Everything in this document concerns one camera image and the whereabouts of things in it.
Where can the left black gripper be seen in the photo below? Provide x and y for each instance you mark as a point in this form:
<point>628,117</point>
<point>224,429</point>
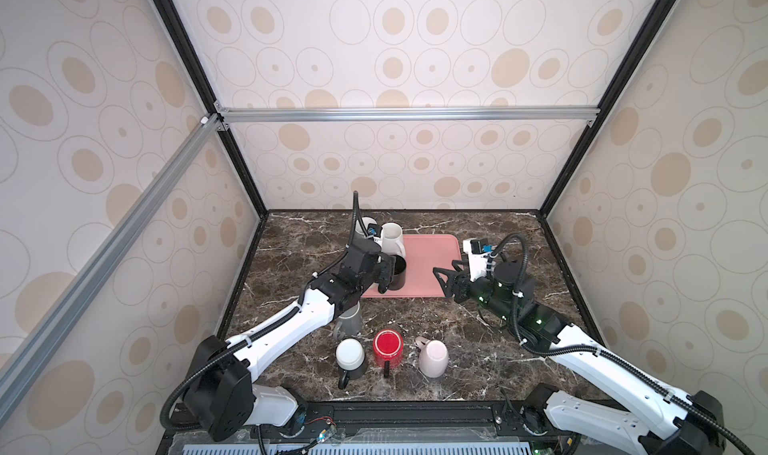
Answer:
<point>387,269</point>

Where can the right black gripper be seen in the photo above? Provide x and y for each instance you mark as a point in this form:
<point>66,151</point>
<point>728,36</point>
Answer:
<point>456,281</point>

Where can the light grey mug white inside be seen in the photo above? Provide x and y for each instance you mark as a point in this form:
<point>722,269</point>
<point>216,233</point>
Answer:
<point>366,227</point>

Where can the white teapot-like mug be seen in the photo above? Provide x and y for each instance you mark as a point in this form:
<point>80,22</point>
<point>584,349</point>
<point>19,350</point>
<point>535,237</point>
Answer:
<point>392,240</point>

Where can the black upside-down mug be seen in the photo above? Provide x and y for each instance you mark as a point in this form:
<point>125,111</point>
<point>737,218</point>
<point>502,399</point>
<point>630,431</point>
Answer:
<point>398,279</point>

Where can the pink rectangular tray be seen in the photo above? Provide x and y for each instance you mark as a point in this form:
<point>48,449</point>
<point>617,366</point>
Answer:
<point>424,253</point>

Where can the dark grey upside-down mug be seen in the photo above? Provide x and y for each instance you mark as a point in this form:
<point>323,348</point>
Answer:
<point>349,324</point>

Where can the black mug white base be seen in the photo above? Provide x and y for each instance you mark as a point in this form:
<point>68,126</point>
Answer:
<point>351,361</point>

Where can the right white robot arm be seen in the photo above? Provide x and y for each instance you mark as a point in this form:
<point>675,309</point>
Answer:
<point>653,417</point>

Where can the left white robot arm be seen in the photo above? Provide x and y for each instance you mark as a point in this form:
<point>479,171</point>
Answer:
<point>220,395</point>

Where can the pink upside-down mug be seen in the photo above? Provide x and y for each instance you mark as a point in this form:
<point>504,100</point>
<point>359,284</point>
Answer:
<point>433,357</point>

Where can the red upside-down mug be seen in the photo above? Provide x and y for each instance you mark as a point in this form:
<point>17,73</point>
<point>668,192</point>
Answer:
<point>388,347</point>

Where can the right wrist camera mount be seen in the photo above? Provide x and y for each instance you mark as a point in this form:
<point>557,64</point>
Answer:
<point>477,251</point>

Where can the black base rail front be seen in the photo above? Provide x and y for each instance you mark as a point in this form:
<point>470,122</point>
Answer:
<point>400,425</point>

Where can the silver rail back wall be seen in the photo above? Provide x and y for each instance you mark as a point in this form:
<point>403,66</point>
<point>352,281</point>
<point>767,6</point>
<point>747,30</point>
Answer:
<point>420,114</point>

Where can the silver rail wall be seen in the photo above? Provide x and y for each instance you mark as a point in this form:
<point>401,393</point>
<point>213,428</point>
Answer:
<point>420,114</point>
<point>40,346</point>

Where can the black frame post left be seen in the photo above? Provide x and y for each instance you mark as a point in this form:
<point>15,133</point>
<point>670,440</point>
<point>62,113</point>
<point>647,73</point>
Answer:
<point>191,61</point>

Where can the black frame post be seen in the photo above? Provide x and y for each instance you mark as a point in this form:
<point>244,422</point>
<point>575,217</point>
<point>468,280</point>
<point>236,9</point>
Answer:
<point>647,33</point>
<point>191,61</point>

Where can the silver rail left wall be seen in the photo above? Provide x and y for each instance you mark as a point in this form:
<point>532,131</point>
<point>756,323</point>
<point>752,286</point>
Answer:
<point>40,346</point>

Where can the black frame post right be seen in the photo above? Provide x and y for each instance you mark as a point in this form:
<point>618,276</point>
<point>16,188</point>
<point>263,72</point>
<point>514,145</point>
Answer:
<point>647,33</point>

